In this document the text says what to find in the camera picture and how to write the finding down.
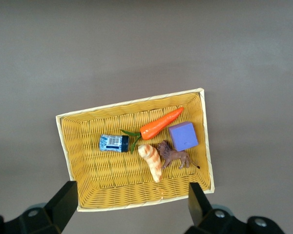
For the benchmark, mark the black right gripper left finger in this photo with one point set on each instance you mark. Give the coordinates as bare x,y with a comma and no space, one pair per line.
61,209

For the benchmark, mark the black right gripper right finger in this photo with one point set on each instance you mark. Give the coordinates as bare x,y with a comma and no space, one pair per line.
200,212

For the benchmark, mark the yellow wicker basket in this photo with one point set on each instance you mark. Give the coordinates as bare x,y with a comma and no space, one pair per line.
100,170

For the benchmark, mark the brown toy lion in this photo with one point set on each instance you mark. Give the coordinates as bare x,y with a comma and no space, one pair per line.
173,156

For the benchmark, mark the tan toy bread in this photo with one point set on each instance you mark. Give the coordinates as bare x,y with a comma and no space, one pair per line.
152,161

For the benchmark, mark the purple foam cube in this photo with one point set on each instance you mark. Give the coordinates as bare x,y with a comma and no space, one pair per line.
183,136

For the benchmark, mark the orange toy carrot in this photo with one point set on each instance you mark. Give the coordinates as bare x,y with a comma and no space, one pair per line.
161,123

